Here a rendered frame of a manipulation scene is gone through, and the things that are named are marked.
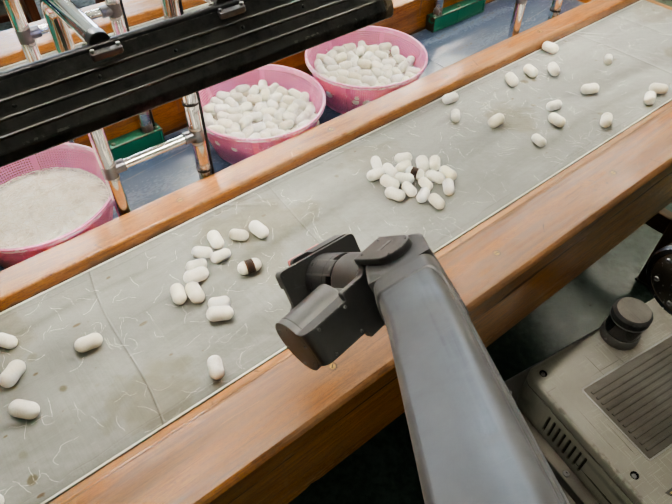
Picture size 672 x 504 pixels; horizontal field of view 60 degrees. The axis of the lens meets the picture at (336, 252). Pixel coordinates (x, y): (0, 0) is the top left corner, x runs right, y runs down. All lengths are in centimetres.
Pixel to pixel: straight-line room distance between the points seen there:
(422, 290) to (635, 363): 85
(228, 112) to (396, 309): 85
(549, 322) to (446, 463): 159
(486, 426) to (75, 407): 62
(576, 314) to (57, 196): 144
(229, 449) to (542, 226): 57
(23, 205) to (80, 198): 9
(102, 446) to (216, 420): 14
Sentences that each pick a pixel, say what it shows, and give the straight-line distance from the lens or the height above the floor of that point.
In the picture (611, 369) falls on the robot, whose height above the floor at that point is 47.
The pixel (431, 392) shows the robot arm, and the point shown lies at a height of 113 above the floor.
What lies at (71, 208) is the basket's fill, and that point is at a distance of 108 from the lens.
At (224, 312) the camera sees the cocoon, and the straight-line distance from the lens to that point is 82.
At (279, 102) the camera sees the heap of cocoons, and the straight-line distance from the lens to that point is 126.
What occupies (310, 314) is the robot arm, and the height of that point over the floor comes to 99.
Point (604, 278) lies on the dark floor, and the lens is 203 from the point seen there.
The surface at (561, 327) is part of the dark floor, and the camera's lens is 185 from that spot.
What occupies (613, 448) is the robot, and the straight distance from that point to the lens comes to 112.
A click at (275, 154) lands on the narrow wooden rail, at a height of 76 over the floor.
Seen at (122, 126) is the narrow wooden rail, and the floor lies 73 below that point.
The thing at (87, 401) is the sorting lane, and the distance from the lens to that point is 82.
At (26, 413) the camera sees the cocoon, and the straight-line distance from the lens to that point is 82.
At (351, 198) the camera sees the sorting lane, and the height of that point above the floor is 74.
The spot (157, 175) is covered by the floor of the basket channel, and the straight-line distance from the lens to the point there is 119.
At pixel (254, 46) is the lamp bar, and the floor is 107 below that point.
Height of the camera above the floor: 141
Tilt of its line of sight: 47 degrees down
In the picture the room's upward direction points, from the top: straight up
